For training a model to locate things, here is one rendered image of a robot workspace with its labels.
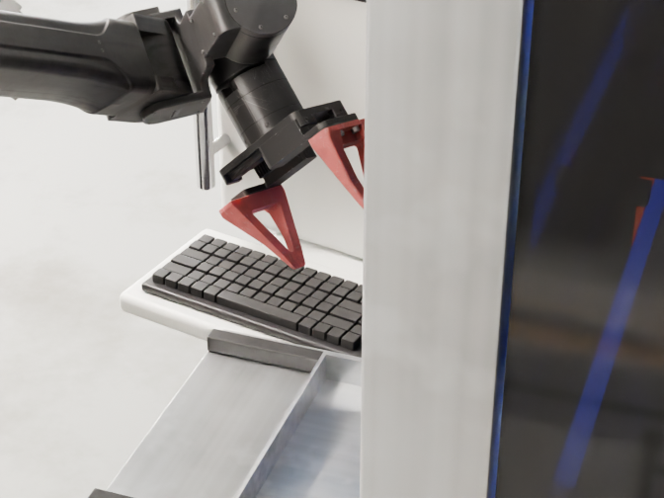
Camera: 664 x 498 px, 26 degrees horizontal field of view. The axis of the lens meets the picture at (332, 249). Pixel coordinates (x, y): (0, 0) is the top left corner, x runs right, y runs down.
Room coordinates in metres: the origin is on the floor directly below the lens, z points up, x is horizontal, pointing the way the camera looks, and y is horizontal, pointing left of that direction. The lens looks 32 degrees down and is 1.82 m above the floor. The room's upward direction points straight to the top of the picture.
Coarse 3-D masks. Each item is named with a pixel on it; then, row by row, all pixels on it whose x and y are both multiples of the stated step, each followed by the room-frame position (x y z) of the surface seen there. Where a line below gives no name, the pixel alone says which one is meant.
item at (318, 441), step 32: (320, 384) 1.24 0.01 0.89; (352, 384) 1.24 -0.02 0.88; (288, 416) 1.15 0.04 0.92; (320, 416) 1.19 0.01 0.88; (352, 416) 1.19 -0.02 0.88; (288, 448) 1.14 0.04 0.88; (320, 448) 1.14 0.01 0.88; (352, 448) 1.14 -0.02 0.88; (256, 480) 1.07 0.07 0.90; (288, 480) 1.09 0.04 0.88; (320, 480) 1.09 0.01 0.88; (352, 480) 1.09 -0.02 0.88
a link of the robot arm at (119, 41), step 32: (0, 32) 0.91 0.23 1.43; (32, 32) 0.94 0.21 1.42; (64, 32) 0.97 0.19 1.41; (96, 32) 1.00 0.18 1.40; (128, 32) 1.03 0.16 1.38; (160, 32) 1.06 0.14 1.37; (0, 64) 0.90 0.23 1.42; (32, 64) 0.92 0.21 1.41; (64, 64) 0.95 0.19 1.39; (96, 64) 0.97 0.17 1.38; (128, 64) 1.00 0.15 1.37; (160, 64) 1.04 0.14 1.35; (0, 96) 0.93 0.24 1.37; (32, 96) 0.95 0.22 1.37; (64, 96) 0.97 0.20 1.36; (96, 96) 0.99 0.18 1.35; (128, 96) 1.00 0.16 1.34; (160, 96) 1.02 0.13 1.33
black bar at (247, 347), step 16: (208, 336) 1.31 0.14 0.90; (224, 336) 1.31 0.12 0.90; (240, 336) 1.31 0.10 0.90; (224, 352) 1.30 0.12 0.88; (240, 352) 1.29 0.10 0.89; (256, 352) 1.29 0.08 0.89; (272, 352) 1.28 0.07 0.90; (288, 352) 1.28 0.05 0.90; (304, 352) 1.28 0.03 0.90; (320, 352) 1.28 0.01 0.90; (304, 368) 1.27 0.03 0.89
